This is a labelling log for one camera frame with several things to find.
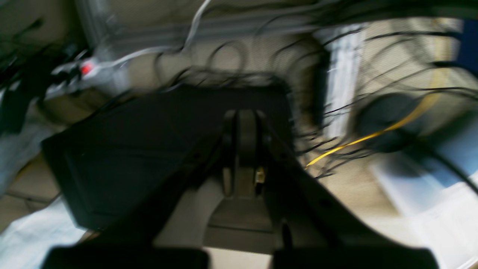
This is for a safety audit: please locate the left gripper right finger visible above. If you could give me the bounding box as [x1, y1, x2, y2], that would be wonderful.
[254, 111, 438, 269]

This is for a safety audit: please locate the white cable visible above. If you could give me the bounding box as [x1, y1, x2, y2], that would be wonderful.
[49, 0, 213, 75]

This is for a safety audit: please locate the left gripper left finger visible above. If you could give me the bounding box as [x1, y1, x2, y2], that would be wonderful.
[42, 112, 238, 269]

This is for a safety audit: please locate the white power strip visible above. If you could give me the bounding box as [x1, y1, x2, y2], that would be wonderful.
[44, 57, 130, 99]

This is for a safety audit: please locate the yellow cable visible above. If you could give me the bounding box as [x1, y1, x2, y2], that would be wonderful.
[304, 64, 452, 168]

